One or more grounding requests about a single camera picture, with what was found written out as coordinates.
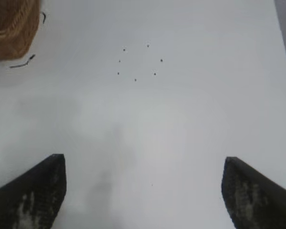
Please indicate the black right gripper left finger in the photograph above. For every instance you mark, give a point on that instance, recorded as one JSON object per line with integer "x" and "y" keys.
{"x": 28, "y": 195}

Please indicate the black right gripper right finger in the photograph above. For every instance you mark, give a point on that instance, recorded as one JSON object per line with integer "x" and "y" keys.
{"x": 257, "y": 195}

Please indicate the brown woven wicker basket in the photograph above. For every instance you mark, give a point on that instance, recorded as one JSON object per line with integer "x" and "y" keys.
{"x": 12, "y": 31}

